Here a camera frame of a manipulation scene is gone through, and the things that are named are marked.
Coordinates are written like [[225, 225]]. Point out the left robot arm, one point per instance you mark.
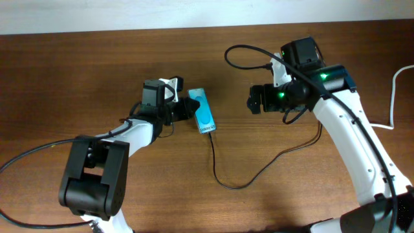
[[94, 180]]

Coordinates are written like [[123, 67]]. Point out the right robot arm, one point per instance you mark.
[[384, 194]]

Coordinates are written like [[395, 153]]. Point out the blue Galaxy S25 smartphone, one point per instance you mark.
[[203, 114]]

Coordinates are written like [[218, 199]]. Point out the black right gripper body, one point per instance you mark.
[[264, 98]]

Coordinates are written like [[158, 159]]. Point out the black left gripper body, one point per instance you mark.
[[166, 111]]

